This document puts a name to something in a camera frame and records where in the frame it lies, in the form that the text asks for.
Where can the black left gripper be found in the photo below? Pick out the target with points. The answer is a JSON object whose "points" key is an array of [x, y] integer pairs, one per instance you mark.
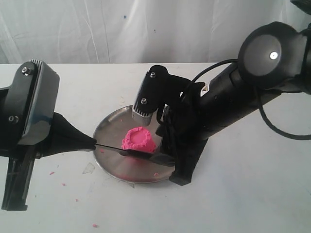
{"points": [[26, 130]]}

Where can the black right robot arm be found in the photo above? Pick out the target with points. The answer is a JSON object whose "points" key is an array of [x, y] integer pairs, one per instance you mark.
{"points": [[274, 59]]}

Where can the round steel plate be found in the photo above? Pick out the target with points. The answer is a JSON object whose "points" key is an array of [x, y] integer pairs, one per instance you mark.
{"points": [[111, 131]]}

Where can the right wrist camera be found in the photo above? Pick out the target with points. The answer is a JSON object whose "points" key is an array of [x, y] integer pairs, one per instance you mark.
{"points": [[158, 88]]}

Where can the white backdrop curtain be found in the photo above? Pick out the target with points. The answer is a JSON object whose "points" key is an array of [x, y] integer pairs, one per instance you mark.
{"points": [[135, 31]]}

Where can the black knife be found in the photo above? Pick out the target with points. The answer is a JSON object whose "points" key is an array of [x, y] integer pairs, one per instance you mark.
{"points": [[156, 158]]}

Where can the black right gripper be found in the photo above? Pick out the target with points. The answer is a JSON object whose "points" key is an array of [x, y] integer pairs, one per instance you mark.
{"points": [[182, 134]]}

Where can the pink clay lump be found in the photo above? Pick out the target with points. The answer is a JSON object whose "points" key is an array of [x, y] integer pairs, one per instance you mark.
{"points": [[139, 139]]}

